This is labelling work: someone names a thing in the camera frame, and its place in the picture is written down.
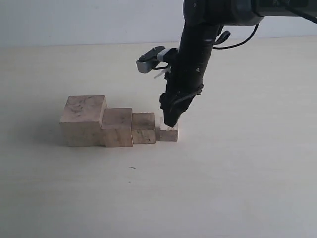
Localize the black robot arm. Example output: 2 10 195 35
157 0 317 127

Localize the second largest wooden cube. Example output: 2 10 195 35
101 108 133 147

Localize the black cable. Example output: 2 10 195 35
212 23 260 49

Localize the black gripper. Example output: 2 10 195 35
159 47 213 127

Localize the smallest wooden cube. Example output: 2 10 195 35
156 117 179 142

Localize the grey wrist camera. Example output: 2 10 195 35
136 46 170 74

